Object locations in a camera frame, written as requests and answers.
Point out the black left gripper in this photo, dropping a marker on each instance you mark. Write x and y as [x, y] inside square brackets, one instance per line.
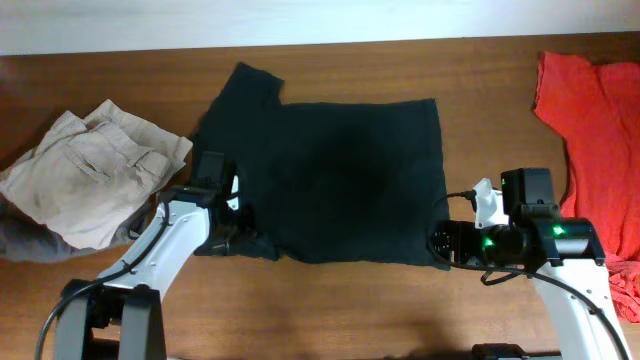
[232, 239]

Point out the dark green t-shirt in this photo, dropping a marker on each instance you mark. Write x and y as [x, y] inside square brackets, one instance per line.
[328, 182]

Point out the red t-shirt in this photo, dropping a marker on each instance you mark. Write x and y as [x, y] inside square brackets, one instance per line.
[595, 109]

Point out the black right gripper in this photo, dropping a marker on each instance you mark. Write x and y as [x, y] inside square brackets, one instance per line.
[445, 241]

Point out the beige folded trousers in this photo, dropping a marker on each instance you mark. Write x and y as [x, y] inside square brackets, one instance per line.
[89, 175]

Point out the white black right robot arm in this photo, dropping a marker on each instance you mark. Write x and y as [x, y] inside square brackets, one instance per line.
[519, 231]

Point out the grey folded garment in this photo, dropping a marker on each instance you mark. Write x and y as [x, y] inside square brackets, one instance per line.
[25, 241]

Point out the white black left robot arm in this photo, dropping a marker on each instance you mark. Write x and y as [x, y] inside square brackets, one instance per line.
[118, 315]

